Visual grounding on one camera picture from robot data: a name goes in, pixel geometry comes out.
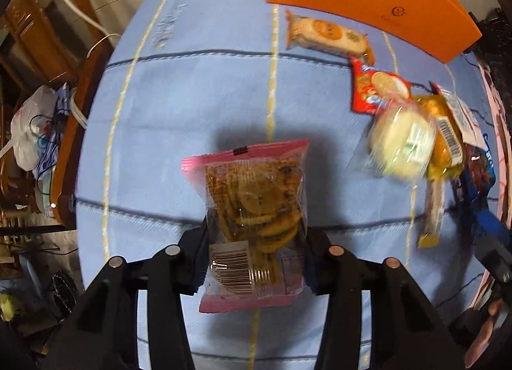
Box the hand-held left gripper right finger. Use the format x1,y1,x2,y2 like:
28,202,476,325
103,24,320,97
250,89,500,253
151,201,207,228
306,228,460,370

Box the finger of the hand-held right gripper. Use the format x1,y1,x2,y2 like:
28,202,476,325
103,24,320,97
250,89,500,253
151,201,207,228
474,230,512,286

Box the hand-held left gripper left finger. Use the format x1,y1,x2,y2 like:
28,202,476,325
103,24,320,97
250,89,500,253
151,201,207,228
52,221,209,370

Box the pink cookie packet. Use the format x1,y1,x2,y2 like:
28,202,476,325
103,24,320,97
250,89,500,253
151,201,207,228
181,139,312,314

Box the blue cookie packet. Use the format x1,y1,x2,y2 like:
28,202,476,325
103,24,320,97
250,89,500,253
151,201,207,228
456,134,512,235

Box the white sachet with red print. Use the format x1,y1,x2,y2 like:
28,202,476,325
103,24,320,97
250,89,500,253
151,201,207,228
430,82,489,150

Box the person's right hand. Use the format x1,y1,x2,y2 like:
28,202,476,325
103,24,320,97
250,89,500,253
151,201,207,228
464,298,505,368

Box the small yellow bread packet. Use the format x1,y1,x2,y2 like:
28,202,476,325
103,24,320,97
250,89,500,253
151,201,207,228
417,178,445,249

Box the yellow packet with barcode label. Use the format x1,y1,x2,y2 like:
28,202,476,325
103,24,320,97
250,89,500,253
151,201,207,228
414,94,465,181

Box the pink printed cloth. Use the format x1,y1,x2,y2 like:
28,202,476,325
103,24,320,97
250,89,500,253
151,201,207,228
478,62,512,203

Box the pale round bread packet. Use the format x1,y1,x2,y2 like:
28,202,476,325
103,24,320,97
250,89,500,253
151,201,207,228
360,100,437,182

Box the blue checked tablecloth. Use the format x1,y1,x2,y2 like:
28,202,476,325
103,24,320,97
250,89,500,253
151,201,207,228
74,0,500,370

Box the blue printed plastic bag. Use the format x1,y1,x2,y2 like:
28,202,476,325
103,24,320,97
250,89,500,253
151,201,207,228
32,84,70,181

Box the red snack packet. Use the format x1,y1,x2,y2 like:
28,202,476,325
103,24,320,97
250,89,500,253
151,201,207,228
350,57,412,115

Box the white plastic bag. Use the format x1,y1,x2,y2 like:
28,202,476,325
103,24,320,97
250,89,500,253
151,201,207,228
10,86,60,171

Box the dark carved furniture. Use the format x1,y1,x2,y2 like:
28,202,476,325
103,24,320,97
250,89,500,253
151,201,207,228
466,6,512,123

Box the orange round cracker packet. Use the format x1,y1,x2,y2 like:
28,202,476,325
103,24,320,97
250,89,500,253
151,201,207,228
285,10,376,64

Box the wooden chair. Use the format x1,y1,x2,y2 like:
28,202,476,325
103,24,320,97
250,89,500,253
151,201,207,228
0,0,86,86

